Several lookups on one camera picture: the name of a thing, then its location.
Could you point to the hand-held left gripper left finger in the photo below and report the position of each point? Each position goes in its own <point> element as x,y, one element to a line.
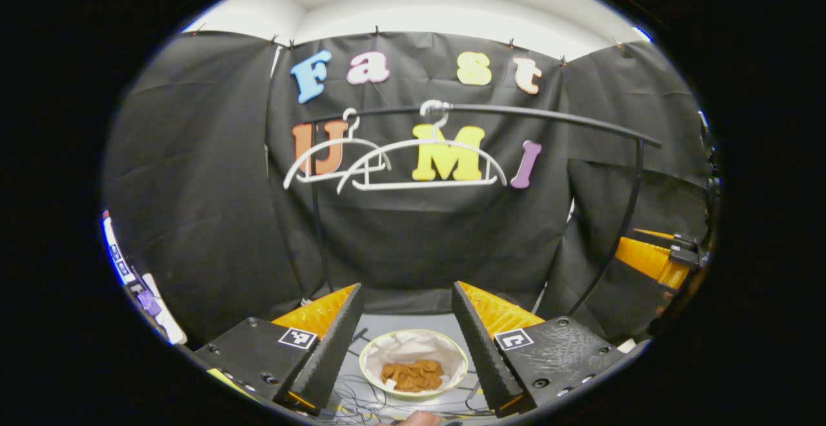
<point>329,355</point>

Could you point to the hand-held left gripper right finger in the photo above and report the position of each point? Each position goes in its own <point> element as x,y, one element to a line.
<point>484,355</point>

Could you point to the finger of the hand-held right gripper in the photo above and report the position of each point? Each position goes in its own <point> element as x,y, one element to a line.
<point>648,261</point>
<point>684,245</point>

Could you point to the round cream laundry hamper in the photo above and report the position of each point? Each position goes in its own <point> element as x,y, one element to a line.
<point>413,346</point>

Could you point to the black clothes rack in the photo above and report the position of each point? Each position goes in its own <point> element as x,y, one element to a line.
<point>548,116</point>

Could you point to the white plastic hanger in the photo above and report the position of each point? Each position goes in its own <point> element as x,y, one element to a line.
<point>426,186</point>
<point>303,168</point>

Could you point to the white bar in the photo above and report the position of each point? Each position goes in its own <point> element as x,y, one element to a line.
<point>166,316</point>

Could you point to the purple object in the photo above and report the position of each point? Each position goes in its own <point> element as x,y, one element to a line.
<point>148,302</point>

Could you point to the black backdrop cloth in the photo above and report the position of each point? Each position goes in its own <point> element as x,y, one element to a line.
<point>213,187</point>

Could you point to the white blue-edged panel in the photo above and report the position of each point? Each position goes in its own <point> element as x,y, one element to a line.
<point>115,252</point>

